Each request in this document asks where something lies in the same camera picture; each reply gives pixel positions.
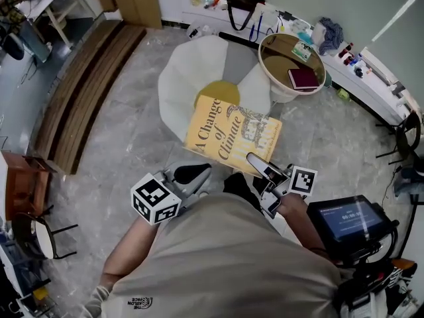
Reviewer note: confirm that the green bin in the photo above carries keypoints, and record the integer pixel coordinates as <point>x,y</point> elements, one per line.
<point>328,81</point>

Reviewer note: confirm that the person's beige shirt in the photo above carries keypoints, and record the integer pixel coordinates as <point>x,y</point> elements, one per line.
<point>225,260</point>

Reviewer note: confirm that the person's right forearm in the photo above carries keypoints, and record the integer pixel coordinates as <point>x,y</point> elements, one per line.
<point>304,227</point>

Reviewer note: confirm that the white low wall shelf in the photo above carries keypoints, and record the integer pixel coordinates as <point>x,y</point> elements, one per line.
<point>364,88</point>

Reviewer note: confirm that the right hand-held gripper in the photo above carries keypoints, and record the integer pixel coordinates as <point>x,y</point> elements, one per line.
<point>303,181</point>

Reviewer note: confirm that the green and white booklet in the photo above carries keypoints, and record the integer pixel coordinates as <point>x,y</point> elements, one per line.
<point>302,51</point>

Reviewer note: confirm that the dark red notebook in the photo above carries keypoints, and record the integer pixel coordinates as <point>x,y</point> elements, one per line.
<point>304,78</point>

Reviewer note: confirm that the small yellow box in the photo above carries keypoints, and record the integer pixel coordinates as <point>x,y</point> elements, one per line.
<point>39,293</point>

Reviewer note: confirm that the black monitor mount rig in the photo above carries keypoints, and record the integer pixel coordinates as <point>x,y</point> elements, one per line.
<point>371,277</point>

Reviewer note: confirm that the round white black-legged stool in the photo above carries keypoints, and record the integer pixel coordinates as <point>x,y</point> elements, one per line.
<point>44,237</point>

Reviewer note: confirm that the black metal chair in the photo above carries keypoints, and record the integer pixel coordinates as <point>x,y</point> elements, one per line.
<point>407,137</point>

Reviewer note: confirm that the black handbag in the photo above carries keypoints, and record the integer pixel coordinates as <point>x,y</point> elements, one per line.
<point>245,3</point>

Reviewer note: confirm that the person's black trousers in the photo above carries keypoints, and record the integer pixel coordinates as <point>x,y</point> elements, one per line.
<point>236,184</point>

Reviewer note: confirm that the white flower-shaped seat cushion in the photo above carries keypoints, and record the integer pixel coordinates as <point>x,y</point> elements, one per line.
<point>185,71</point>

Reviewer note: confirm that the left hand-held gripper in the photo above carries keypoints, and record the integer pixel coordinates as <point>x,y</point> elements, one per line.
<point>155,199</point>

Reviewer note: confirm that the round wooden side table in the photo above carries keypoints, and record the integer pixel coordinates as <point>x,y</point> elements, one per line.
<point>285,55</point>

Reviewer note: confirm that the small green floor toy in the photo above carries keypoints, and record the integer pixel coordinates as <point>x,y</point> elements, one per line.
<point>343,93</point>

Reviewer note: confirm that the dark small bottle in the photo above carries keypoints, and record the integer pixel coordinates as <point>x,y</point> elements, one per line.
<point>349,60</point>
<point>345,50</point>

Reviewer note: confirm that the black monitor screen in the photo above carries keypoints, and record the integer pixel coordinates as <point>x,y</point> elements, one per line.
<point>351,220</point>

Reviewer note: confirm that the black office chair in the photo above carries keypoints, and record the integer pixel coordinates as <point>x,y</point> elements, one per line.
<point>13,45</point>

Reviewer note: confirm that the grey blue bag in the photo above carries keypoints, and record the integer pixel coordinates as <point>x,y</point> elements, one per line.
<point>410,184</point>

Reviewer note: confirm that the yellow book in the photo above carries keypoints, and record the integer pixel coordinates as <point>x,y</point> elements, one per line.
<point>215,128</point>

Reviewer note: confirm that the person's left forearm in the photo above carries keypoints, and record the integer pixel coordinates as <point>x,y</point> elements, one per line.
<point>129,253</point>

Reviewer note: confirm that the brown wooden cabinet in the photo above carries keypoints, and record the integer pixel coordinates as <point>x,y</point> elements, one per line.
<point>26,190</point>

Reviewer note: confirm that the orange pouch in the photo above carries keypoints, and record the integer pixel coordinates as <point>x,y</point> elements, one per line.
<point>404,264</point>

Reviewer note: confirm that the long wooden plank platform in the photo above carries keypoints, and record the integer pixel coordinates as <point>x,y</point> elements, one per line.
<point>89,94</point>

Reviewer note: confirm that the blue grey cloth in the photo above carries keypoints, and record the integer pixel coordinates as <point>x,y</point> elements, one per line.
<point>331,35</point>

